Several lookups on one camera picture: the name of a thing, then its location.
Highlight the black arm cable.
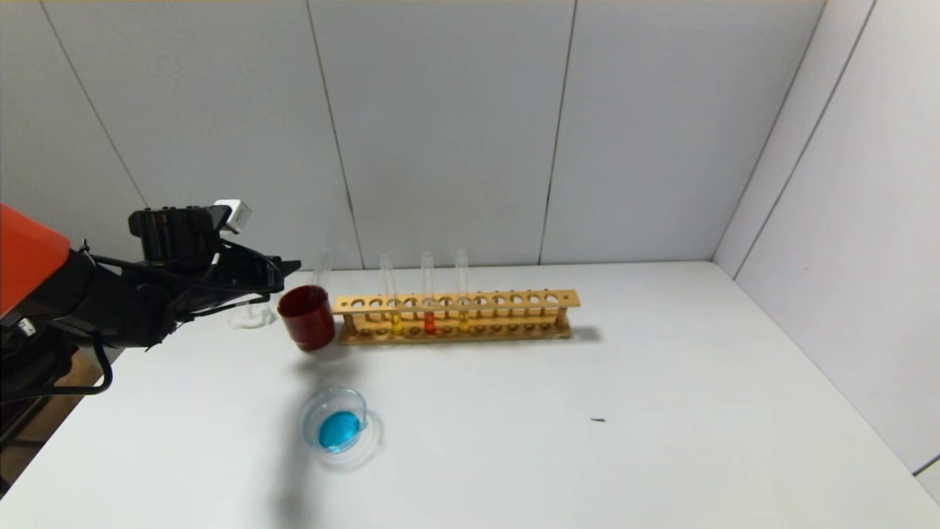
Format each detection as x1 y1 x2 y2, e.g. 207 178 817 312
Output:
0 334 112 403

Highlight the wooden test tube rack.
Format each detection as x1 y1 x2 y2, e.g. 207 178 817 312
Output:
332 289 581 346

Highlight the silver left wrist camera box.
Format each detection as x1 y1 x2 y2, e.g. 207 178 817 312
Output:
213 199 253 235

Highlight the dark red plastic cup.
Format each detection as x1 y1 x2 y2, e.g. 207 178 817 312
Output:
277 285 337 352

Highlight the clear glass dish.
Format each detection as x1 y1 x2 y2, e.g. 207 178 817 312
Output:
297 386 384 471

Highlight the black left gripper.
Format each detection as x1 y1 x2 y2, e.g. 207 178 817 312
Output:
215 255 302 305

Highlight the red pigment test tube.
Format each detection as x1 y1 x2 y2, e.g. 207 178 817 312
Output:
420 251 438 337

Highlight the yellow pigment test tube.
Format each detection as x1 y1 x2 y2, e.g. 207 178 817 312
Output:
379 253 403 337
455 251 473 333

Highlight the crumpled white tissue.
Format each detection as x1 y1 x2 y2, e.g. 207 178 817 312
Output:
226 300 280 330

